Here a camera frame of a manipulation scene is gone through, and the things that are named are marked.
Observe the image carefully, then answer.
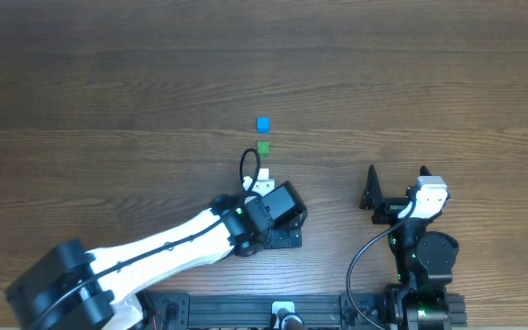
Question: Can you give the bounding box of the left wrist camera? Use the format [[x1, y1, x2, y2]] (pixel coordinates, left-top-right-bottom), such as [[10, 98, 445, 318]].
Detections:
[[242, 168, 276, 196]]

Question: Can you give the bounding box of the mounting rail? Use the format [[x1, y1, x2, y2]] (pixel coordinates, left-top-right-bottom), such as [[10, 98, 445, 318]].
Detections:
[[138, 291, 469, 330]]

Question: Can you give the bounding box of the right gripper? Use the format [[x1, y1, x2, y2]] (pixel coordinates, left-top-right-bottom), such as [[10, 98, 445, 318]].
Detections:
[[359, 164, 434, 226]]

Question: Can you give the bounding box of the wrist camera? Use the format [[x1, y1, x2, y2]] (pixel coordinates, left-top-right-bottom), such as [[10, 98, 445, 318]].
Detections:
[[398, 175, 451, 221], [242, 168, 276, 196]]

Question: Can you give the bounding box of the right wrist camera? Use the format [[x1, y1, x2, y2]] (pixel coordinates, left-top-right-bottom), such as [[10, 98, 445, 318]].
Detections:
[[398, 175, 451, 221]]

